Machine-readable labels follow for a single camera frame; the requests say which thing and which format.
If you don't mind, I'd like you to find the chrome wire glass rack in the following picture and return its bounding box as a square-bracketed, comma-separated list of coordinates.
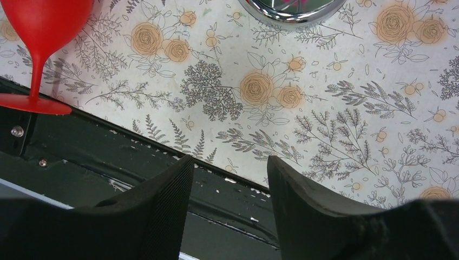
[239, 0, 346, 27]

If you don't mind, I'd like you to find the red plastic wine glass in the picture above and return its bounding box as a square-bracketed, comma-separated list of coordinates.
[1, 0, 94, 115]

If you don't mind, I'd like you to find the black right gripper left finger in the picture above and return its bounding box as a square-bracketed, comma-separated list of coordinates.
[1, 156, 194, 259]

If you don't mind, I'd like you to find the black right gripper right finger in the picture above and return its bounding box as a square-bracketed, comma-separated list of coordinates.
[267, 155, 458, 259]

